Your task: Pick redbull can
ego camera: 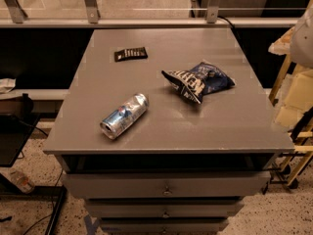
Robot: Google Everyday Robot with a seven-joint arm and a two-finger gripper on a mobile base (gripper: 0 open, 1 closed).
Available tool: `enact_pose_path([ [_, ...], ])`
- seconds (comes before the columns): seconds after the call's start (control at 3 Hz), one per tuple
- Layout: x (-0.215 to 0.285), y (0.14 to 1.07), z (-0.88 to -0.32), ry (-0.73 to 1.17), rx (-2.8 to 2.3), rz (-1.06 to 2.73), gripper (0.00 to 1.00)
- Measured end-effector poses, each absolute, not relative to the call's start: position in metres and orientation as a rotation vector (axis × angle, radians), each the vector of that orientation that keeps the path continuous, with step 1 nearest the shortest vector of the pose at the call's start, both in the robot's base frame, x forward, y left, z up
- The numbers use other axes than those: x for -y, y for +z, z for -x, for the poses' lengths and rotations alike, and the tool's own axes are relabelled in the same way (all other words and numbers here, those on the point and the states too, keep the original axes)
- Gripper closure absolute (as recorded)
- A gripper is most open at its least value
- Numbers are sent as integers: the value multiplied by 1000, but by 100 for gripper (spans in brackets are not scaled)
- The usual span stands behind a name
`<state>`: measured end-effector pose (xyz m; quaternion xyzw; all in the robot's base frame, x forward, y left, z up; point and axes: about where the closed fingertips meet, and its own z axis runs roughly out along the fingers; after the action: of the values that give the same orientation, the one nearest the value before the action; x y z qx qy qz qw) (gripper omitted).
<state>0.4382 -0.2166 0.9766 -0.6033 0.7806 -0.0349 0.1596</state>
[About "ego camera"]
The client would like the metal railing with posts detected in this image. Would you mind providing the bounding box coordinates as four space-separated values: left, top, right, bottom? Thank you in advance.
1 0 312 28

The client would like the bottom grey drawer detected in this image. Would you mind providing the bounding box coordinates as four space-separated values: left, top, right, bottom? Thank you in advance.
100 218 228 233

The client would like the middle grey drawer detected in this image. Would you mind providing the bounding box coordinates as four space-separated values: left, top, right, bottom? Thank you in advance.
85 199 244 218

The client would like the silver blue redbull can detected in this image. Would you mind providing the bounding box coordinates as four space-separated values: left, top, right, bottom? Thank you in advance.
100 93 149 140

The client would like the plastic bottle on floor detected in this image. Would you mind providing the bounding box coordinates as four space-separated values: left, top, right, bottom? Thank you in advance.
10 170 34 194

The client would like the top grey drawer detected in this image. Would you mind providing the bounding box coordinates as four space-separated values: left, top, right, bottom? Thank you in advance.
62 171 270 199

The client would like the black side table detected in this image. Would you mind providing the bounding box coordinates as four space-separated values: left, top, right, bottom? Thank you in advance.
0 93 67 235

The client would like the grey drawer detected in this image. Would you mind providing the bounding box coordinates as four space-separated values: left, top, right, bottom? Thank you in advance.
62 171 270 199
100 218 228 233
85 199 244 218

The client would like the grey drawer cabinet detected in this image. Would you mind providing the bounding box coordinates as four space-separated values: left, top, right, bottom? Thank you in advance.
42 27 296 235

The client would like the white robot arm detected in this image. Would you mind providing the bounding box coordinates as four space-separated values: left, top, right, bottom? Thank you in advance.
291 6 313 69

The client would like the blue chips bag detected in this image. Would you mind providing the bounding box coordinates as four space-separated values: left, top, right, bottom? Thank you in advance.
161 62 235 104

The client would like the black cable on floor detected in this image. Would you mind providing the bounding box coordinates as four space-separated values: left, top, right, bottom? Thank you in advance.
21 168 65 235

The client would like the black snack packet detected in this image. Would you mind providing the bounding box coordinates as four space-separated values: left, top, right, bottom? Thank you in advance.
114 47 148 62

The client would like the yellow wooden frame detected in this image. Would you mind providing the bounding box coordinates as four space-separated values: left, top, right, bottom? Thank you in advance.
267 0 313 190

